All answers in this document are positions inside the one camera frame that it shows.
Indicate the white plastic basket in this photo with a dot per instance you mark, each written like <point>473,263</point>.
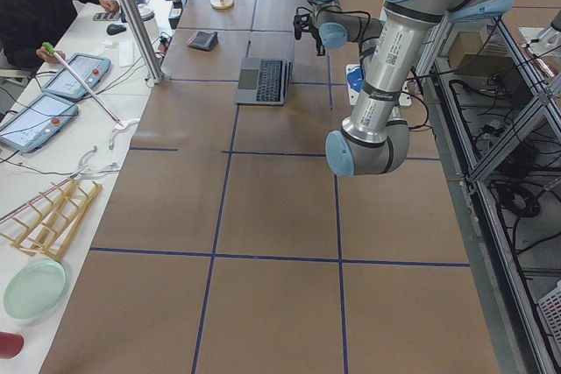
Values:
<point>550,308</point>

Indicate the cardboard box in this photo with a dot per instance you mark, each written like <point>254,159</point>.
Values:
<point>463,54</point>

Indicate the pale green plate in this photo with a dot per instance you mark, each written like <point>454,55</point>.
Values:
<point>35,290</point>

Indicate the person in black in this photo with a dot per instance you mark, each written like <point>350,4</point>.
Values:
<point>27,24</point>

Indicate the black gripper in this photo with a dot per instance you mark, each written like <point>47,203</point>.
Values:
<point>319,43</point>

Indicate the aluminium frame post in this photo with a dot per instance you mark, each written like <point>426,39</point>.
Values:
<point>144,43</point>

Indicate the blue desk lamp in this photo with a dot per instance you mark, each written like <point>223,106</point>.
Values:
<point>354,79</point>

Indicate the smartphone on desk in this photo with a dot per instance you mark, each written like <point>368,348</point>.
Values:
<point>106,16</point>

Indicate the black computer mouse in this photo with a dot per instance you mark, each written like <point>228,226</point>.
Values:
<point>114,29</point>

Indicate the grey laptop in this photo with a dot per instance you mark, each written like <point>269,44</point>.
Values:
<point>266,69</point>

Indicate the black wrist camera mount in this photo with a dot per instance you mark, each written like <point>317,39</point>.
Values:
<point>301,22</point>

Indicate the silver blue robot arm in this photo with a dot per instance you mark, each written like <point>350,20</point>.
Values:
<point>374,139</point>

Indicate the near teach pendant tablet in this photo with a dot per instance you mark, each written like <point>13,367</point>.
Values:
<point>37,123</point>

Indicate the wooden dish rack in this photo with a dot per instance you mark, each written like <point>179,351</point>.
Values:
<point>48,223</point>

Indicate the long pink rod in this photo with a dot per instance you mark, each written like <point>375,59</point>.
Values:
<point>120,125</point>

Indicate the red cup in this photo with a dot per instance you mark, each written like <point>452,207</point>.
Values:
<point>10,344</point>

